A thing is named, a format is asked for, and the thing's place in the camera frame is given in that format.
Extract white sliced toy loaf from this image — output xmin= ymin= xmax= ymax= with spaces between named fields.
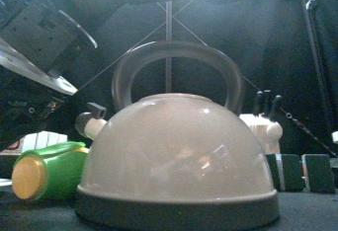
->
xmin=21 ymin=130 xmax=68 ymax=154

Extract toy corn with green husk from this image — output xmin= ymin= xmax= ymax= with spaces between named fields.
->
xmin=10 ymin=140 xmax=90 ymax=201

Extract white toy knife block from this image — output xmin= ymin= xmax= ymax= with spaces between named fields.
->
xmin=237 ymin=113 xmax=283 ymax=155

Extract black backdrop cloth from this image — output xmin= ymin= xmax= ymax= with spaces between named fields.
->
xmin=56 ymin=0 xmax=338 ymax=159

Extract dark green block white stripe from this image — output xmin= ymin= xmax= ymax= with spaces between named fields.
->
xmin=265 ymin=153 xmax=304 ymax=193

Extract plain dark green block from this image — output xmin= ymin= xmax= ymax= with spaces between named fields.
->
xmin=301 ymin=153 xmax=336 ymax=193

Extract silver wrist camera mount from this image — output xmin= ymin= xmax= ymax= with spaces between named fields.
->
xmin=0 ymin=38 xmax=78 ymax=97

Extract thin diagonal brace wire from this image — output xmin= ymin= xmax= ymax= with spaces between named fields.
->
xmin=77 ymin=0 xmax=196 ymax=91
xmin=156 ymin=1 xmax=338 ymax=159

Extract white toy kettle grey handle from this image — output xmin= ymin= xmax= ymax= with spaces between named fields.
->
xmin=73 ymin=40 xmax=281 ymax=231

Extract thin silver frame rod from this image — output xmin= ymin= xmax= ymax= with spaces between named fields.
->
xmin=165 ymin=0 xmax=172 ymax=94

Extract black-handled toy knife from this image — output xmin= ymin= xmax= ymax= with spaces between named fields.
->
xmin=261 ymin=89 xmax=272 ymax=116
xmin=268 ymin=94 xmax=283 ymax=123
xmin=252 ymin=90 xmax=265 ymax=116

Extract black metal frame post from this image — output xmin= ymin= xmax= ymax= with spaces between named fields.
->
xmin=301 ymin=0 xmax=333 ymax=135

